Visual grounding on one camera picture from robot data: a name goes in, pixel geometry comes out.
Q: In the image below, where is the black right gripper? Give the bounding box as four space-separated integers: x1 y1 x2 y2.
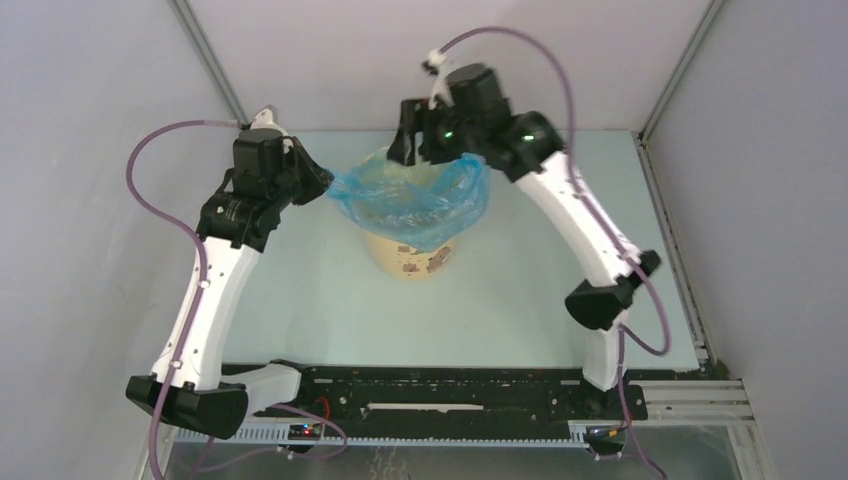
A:
388 96 486 165

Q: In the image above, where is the blue plastic trash bag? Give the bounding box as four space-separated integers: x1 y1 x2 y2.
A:
326 148 491 251

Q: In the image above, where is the yellow capybara trash bin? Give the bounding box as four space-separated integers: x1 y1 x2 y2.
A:
357 146 457 279

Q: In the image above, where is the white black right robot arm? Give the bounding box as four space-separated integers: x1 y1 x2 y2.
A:
388 63 661 418

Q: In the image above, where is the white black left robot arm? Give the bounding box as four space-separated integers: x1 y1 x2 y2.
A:
125 126 333 439

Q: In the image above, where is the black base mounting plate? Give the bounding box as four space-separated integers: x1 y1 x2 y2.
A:
225 362 647 441

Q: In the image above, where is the small electronics board with LEDs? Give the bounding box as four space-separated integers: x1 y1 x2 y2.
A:
287 423 323 441

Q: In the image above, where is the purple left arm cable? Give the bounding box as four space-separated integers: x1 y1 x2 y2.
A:
125 119 349 480

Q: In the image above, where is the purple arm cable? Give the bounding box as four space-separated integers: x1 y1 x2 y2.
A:
437 26 672 480
125 119 349 480

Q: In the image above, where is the white cable duct rail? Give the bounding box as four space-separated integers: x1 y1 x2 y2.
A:
217 422 588 448

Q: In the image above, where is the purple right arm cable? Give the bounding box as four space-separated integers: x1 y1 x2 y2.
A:
437 26 672 480

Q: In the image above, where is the aluminium frame rail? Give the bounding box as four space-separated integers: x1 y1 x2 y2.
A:
634 380 755 426

